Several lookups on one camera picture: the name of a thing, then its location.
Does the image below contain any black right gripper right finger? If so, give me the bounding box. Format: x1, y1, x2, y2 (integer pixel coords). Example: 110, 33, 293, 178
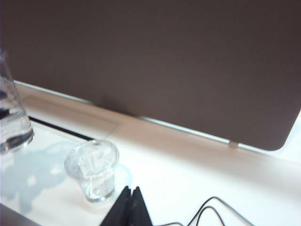
130, 186, 154, 226

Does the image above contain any tall clear Starbucks logo cup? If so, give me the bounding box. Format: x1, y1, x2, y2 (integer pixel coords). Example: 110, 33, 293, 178
0, 49, 35, 154

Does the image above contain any wide brown desk divider panel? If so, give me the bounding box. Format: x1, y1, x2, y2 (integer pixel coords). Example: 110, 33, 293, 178
0, 0, 301, 152

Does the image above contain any black mouse cable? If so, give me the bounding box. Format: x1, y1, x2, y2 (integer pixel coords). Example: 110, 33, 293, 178
187, 196, 261, 226

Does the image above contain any small clear plastic cup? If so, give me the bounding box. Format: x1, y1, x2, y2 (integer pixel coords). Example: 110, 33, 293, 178
64, 140, 120, 204

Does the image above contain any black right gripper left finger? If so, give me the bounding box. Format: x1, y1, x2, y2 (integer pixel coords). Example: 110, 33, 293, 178
100, 185, 133, 226

